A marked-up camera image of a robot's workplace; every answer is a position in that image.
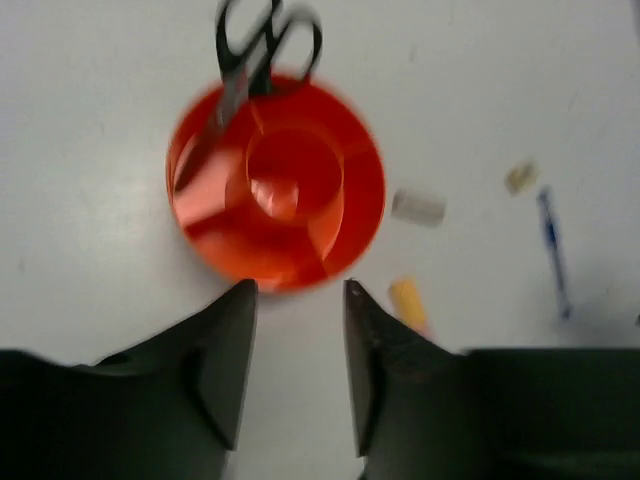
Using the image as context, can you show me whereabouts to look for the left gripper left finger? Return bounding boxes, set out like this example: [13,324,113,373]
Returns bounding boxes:
[1,280,257,479]

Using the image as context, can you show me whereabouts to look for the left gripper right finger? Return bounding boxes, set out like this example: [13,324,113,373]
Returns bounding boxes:
[344,279,639,479]

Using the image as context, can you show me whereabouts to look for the yellow pink highlighter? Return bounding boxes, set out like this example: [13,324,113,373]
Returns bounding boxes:
[388,276,431,338]

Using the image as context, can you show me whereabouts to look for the grey eraser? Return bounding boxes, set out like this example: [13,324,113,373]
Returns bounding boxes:
[391,189,446,227]

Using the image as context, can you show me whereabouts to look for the blue ballpoint pen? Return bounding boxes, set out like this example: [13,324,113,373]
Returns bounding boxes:
[537,186,572,320]

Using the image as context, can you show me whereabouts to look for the beige barcode eraser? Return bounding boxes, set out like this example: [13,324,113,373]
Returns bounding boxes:
[504,157,539,196]

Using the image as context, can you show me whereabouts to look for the black handled scissors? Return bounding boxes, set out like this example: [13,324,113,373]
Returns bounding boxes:
[172,1,323,192]

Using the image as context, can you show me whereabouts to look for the orange round desk organizer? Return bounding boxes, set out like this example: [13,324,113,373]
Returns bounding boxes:
[165,72,386,293]

